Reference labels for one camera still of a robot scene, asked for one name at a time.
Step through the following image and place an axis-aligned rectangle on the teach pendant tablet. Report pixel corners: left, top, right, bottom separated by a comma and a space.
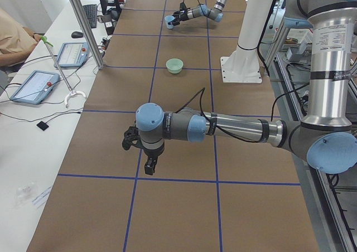
56, 42, 90, 69
10, 70, 60, 105

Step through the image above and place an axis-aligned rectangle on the small black square pad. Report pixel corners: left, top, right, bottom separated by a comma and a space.
36, 121, 49, 131

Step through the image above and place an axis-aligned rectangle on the black keyboard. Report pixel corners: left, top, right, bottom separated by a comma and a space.
82, 4, 97, 28

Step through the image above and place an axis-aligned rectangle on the person in beige shirt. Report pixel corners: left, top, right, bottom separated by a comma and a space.
1, 8, 40, 67

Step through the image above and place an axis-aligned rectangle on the near teach pendant tablet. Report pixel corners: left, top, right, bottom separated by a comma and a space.
10, 70, 60, 105

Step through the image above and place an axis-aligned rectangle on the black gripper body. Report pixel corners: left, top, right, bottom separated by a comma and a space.
122, 123, 165, 158
172, 2, 189, 22

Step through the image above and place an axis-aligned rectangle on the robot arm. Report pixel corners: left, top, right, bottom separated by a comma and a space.
165, 0, 227, 29
123, 0, 297, 182

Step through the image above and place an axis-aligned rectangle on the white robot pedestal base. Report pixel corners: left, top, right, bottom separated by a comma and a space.
220, 0, 275, 84

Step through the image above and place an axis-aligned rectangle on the black computer mouse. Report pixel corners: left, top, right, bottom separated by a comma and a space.
71, 31, 84, 38

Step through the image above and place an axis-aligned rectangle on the clear plastic bag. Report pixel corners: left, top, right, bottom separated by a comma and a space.
15, 181, 52, 209

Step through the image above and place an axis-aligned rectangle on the mint green bowl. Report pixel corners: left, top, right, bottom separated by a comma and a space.
166, 58, 184, 74

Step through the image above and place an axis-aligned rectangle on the far teach pendant tablet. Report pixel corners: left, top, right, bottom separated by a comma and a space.
56, 42, 90, 69

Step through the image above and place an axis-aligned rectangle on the aluminium frame post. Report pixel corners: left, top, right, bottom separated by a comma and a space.
69, 0, 104, 70

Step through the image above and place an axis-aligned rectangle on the light blue plastic cup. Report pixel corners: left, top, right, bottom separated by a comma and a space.
165, 15, 175, 30

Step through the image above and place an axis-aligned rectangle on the grey power adapter box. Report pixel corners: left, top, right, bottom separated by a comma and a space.
286, 42, 307, 62

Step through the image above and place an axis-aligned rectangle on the reacher grabber stick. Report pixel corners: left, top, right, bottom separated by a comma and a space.
40, 36, 87, 108

